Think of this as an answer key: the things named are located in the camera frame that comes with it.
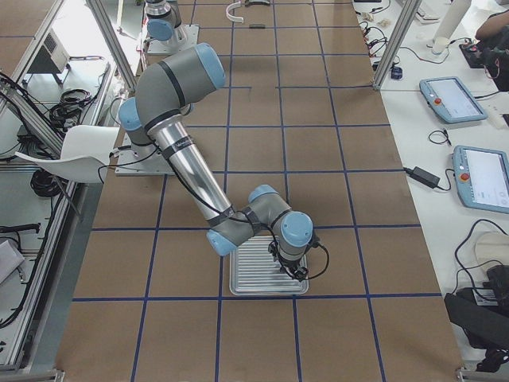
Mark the white curved plastic clip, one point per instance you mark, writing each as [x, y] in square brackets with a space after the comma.
[230, 12]

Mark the black power adapter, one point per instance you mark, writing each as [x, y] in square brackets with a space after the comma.
[422, 176]

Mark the white plastic chair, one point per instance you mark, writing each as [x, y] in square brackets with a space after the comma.
[84, 155]

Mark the blue teach pendant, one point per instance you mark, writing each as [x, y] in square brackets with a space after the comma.
[451, 101]
[482, 178]

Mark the ribbed metal tray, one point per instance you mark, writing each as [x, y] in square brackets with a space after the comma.
[254, 272]

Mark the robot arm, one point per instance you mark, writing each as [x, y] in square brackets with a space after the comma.
[163, 22]
[162, 91]

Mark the aluminium frame post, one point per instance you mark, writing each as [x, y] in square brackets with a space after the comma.
[399, 32]

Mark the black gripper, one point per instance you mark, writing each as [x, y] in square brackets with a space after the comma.
[289, 264]

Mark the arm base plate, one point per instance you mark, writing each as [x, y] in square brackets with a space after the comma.
[141, 161]
[164, 40]

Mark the upper blue teach pendant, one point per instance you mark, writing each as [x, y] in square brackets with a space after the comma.
[451, 101]

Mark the lower blue teach pendant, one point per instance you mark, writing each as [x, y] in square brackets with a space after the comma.
[482, 178]

